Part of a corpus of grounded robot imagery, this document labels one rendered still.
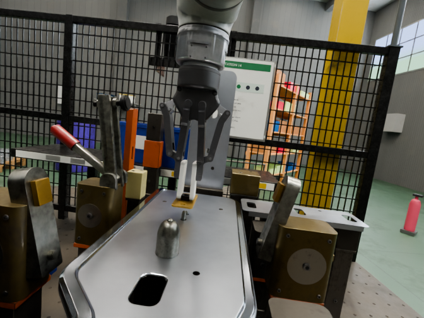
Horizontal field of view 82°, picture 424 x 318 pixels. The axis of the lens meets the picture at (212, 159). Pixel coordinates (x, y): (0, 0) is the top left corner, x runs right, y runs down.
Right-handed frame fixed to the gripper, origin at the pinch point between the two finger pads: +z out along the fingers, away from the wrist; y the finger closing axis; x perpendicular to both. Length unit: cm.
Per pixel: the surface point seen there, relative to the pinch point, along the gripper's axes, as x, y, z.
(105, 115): -2.2, -15.6, -10.1
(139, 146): 35.4, -22.4, -0.8
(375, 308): 26, 57, 38
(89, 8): 886, -556, -381
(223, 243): -8.1, 7.9, 7.8
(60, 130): -1.2, -24.6, -6.3
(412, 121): 783, 581, -101
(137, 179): 5.7, -11.6, 2.8
